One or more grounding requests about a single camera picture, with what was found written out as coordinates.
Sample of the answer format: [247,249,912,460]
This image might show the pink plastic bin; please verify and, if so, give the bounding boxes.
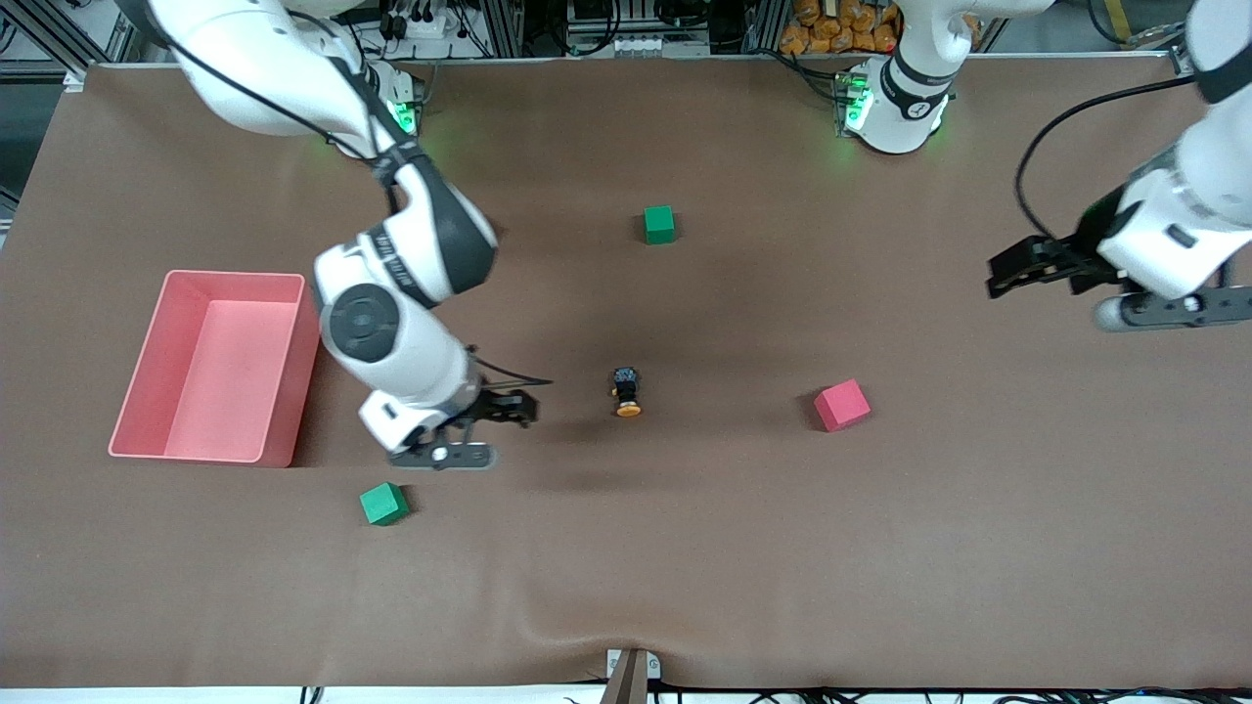
[108,270,324,468]

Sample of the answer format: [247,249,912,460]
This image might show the white power strip with plugs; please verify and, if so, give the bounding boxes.
[377,0,467,42]

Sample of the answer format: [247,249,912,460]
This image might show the brown table cover sheet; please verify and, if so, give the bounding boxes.
[0,54,1252,691]

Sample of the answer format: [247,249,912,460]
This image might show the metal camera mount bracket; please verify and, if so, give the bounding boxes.
[599,647,663,704]

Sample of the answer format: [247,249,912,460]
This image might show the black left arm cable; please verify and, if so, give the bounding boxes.
[1013,74,1204,245]

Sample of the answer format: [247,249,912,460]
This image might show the pink foam cube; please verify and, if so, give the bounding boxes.
[813,378,872,433]

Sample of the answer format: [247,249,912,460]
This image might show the aluminium frame rail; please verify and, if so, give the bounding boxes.
[1135,15,1202,79]

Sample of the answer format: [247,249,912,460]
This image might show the aluminium frame beams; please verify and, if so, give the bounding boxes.
[0,0,138,94]

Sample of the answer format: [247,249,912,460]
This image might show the orange packaged items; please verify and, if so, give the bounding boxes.
[780,0,899,56]

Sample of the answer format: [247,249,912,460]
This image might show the aluminium frame upright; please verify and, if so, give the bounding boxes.
[479,0,525,58]
[743,0,793,55]

